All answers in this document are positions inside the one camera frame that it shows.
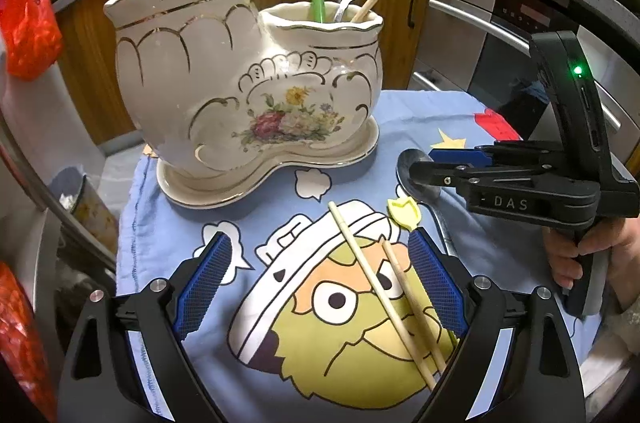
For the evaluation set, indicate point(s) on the red mesh bag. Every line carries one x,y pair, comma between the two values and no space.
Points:
20,343

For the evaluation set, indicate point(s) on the stainless steel oven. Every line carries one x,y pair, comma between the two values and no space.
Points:
475,33

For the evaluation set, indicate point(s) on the blue cartoon printed cloth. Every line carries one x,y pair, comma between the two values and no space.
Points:
165,213

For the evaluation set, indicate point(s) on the cream floral ceramic utensil holder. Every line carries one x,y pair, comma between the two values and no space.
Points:
200,68

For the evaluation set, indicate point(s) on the curved chrome rail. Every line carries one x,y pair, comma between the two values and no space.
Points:
60,213

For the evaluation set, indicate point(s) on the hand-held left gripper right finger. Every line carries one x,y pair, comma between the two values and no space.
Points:
440,288

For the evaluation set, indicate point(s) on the person's right hand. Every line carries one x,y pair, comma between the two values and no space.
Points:
560,258

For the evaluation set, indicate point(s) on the cream ceramic saucer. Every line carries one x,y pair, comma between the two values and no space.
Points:
210,193

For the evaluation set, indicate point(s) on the trash bin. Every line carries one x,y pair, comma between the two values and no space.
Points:
90,218

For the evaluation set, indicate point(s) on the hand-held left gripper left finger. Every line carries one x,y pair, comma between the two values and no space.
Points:
205,288

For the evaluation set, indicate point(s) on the large silver spoon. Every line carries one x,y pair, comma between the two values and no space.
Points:
415,155

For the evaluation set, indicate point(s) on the hanging red plastic bag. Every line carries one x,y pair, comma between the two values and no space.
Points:
30,28

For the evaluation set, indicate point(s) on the wooden kitchen cabinet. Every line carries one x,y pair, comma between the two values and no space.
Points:
85,68

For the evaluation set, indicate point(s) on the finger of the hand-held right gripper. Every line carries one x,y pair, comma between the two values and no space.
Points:
460,155
430,178

